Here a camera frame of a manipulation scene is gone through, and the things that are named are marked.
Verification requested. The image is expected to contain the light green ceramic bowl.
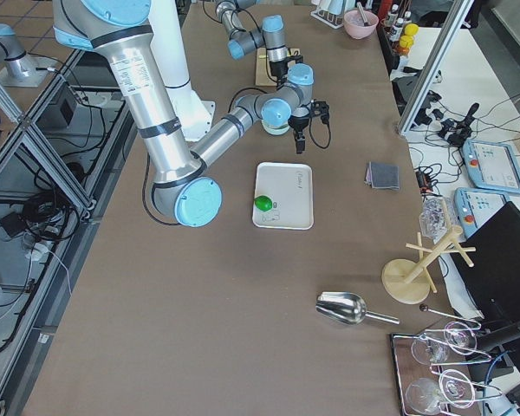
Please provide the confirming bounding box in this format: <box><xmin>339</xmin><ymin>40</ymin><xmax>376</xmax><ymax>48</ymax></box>
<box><xmin>262</xmin><ymin>121</ymin><xmax>289</xmax><ymax>136</ymax></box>

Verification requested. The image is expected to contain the pink mixing bowl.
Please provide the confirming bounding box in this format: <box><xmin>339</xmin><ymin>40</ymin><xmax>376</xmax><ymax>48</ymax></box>
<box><xmin>343</xmin><ymin>10</ymin><xmax>380</xmax><ymax>39</ymax></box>

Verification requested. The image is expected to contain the wooden cutting board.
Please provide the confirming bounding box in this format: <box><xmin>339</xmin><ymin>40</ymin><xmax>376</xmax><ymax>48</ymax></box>
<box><xmin>255</xmin><ymin>48</ymin><xmax>295</xmax><ymax>87</ymax></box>

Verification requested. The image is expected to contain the white rectangular tray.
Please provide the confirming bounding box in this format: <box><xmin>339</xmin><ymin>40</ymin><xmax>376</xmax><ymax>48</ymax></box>
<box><xmin>252</xmin><ymin>162</ymin><xmax>314</xmax><ymax>231</ymax></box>

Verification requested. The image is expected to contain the green lime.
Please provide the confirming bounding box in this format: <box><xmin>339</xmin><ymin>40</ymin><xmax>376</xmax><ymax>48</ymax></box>
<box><xmin>254</xmin><ymin>195</ymin><xmax>273</xmax><ymax>212</ymax></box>

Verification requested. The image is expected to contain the grey folded cloth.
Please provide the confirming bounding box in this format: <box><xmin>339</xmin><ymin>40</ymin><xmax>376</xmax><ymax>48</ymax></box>
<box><xmin>365</xmin><ymin>161</ymin><xmax>400</xmax><ymax>190</ymax></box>

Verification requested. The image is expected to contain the yellow lemon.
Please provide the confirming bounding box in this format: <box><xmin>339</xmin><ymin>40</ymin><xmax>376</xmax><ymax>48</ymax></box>
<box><xmin>402</xmin><ymin>23</ymin><xmax>419</xmax><ymax>36</ymax></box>

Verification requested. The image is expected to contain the clear plastic bag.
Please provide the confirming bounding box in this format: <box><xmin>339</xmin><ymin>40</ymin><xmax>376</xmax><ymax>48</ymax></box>
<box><xmin>419</xmin><ymin>197</ymin><xmax>454</xmax><ymax>241</ymax></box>

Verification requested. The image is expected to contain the metal scoop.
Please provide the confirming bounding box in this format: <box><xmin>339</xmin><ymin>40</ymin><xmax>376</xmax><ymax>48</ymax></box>
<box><xmin>315</xmin><ymin>291</ymin><xmax>400</xmax><ymax>325</ymax></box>

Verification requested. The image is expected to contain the wooden mug tree stand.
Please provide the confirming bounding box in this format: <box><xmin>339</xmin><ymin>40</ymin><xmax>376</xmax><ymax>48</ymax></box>
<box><xmin>381</xmin><ymin>198</ymin><xmax>476</xmax><ymax>304</ymax></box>

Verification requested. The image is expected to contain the lower blue teach pendant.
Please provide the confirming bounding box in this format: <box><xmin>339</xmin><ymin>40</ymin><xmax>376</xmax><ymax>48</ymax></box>
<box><xmin>454</xmin><ymin>187</ymin><xmax>510</xmax><ymax>237</ymax></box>

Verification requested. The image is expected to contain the blue teach pendant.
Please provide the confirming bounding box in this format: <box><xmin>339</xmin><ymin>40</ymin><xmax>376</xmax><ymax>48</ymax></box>
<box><xmin>454</xmin><ymin>187</ymin><xmax>510</xmax><ymax>237</ymax></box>
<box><xmin>462</xmin><ymin>140</ymin><xmax>520</xmax><ymax>194</ymax></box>

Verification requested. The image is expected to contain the upper blue teach pendant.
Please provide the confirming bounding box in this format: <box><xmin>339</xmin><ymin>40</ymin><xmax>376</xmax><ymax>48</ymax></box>
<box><xmin>462</xmin><ymin>140</ymin><xmax>520</xmax><ymax>194</ymax></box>

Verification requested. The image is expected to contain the black monitor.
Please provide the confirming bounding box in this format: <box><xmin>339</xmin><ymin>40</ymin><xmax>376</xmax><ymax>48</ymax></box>
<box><xmin>452</xmin><ymin>202</ymin><xmax>520</xmax><ymax>322</ymax></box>

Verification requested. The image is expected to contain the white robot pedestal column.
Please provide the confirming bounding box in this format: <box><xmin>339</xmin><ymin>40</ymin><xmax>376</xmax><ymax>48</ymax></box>
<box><xmin>148</xmin><ymin>0</ymin><xmax>216</xmax><ymax>142</ymax></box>

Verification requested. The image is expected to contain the aluminium frame post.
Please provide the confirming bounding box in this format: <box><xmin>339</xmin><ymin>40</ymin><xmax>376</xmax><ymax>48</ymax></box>
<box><xmin>397</xmin><ymin>0</ymin><xmax>473</xmax><ymax>136</ymax></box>

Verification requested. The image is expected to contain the wire glass rack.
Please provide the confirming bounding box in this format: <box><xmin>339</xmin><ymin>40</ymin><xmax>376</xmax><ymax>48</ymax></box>
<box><xmin>390</xmin><ymin>321</ymin><xmax>502</xmax><ymax>415</ymax></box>

